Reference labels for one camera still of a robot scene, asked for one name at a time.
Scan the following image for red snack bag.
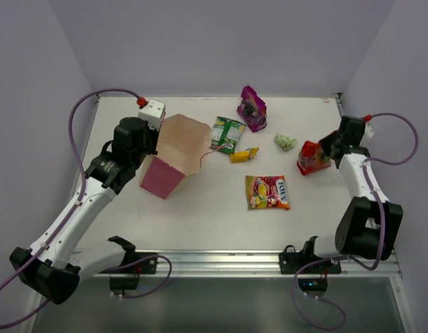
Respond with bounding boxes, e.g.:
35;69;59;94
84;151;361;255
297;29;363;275
296;141;332;176

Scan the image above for paper bag with pink handles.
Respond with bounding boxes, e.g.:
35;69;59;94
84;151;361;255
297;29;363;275
139;114;212;199

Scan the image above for light green snack packet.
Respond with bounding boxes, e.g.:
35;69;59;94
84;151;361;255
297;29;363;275
274;133;297;152

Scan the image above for green chips bag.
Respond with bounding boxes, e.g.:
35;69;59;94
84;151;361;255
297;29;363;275
211;117;246;154

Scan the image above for Fox's candy bag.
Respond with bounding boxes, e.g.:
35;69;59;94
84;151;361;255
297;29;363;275
245;176;291;210

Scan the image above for purple snack bag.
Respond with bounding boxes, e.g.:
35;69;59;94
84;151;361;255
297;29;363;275
237;85;267;133

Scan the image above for yellow snack packet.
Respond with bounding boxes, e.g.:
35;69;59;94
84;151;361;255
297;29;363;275
230;147;259;163

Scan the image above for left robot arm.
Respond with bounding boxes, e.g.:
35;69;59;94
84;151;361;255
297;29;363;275
10;115;162;305

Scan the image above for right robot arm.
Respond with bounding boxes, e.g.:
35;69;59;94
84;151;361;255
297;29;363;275
300;116;403;273

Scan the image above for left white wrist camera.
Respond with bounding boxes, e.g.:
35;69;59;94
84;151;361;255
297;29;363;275
137;97;166;131

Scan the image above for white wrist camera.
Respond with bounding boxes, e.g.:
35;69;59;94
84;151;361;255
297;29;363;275
363;114;375;140
137;97;166;131

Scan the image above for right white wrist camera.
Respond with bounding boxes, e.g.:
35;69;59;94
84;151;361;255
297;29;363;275
363;114;375;140

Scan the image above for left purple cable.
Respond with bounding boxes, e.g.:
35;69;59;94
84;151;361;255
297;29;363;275
0;89;173;329

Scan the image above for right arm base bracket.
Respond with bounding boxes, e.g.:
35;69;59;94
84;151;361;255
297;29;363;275
279;241;328;296

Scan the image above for aluminium mounting rail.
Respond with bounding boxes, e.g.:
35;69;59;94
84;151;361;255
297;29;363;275
73;248;402;278

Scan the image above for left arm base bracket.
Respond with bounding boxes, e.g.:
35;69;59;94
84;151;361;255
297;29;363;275
108;251;157;295

